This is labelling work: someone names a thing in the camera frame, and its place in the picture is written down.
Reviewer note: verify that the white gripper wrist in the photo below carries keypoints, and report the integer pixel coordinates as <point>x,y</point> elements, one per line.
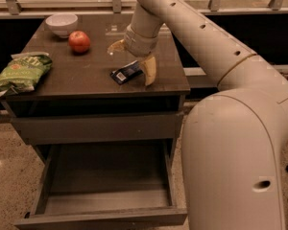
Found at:
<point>139,44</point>

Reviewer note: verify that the dark blue rxbar wrapper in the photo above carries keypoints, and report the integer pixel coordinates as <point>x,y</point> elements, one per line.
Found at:
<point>126,73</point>

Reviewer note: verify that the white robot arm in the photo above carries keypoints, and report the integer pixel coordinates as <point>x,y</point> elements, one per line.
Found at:
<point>232,140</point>

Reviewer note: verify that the grey drawer cabinet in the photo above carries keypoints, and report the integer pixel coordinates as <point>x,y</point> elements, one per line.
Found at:
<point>81,85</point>

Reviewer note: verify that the closed top drawer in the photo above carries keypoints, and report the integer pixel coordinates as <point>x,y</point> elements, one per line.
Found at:
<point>88,129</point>

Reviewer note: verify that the open middle drawer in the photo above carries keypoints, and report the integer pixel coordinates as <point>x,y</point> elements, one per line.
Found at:
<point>105,186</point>

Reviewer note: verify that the red apple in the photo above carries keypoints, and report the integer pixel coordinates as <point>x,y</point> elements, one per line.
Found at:
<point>79,42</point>

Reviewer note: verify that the white bowl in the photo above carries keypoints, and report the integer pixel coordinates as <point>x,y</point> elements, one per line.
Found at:
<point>62,24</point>

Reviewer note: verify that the green chip bag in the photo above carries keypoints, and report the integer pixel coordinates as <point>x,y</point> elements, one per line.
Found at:
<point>23,73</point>

